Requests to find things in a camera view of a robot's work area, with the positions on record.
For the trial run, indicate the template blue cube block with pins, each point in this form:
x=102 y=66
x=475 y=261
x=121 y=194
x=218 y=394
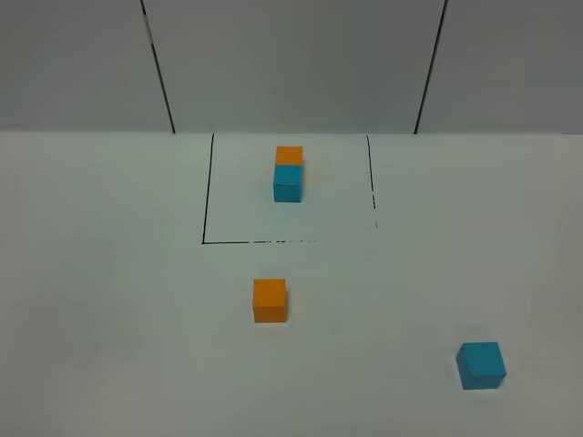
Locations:
x=287 y=183

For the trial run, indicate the template orange cube block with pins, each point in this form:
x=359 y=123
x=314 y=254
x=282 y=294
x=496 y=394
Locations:
x=289 y=156

